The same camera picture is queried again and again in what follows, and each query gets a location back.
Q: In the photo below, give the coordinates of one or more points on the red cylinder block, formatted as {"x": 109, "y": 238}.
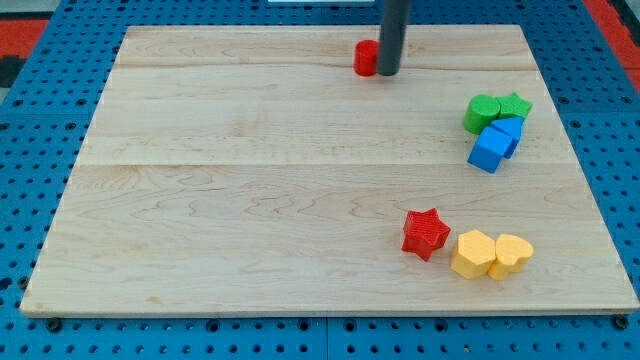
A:
{"x": 365, "y": 58}

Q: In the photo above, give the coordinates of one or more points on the light wooden board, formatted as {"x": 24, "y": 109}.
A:
{"x": 247, "y": 171}

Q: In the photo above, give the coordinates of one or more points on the red star block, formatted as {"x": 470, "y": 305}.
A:
{"x": 424, "y": 233}

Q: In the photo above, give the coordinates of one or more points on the yellow hexagon block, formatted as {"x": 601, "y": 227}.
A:
{"x": 473, "y": 254}

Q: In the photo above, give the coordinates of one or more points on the blue cube block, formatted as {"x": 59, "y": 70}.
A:
{"x": 489, "y": 149}

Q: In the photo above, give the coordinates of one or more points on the green cylinder block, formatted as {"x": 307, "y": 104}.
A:
{"x": 482, "y": 109}

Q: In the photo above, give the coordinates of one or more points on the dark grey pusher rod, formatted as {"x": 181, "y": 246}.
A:
{"x": 394, "y": 21}

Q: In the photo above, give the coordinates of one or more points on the blue triangle block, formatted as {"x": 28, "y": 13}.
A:
{"x": 511, "y": 127}

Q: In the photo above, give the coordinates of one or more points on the yellow heart block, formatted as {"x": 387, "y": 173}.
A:
{"x": 512, "y": 254}

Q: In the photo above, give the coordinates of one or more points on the green star block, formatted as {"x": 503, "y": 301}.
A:
{"x": 513, "y": 105}

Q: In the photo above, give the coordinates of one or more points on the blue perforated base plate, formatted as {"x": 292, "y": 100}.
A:
{"x": 46, "y": 114}

